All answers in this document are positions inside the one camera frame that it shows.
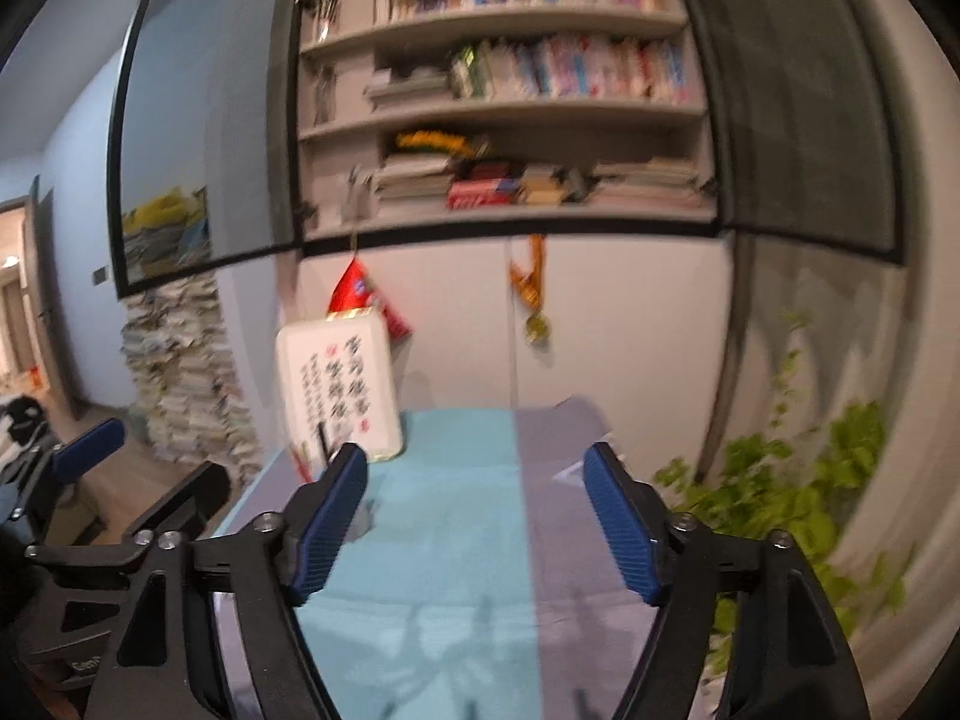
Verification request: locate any green potted plant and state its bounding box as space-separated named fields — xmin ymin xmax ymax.
xmin=652 ymin=309 xmax=911 ymax=635

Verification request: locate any framed calligraphy sign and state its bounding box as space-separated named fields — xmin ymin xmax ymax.
xmin=277 ymin=309 xmax=404 ymax=475

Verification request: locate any gold medal with ribbon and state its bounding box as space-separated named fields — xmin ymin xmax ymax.
xmin=508 ymin=234 xmax=551 ymax=348

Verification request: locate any red pencil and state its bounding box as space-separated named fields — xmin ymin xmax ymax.
xmin=290 ymin=444 xmax=313 ymax=484

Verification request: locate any red book on shelf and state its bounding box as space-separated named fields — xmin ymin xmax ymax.
xmin=446 ymin=179 xmax=521 ymax=210

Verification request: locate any stack of books on shelf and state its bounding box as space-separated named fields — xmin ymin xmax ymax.
xmin=371 ymin=153 xmax=455 ymax=200

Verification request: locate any grey bookshelf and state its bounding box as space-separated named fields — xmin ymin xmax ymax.
xmin=298 ymin=0 xmax=718 ymax=247

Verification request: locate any red hanging charm bag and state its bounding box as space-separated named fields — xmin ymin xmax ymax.
xmin=327 ymin=257 xmax=412 ymax=341

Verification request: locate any tall stack of papers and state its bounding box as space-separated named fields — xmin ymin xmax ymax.
xmin=122 ymin=275 xmax=263 ymax=486

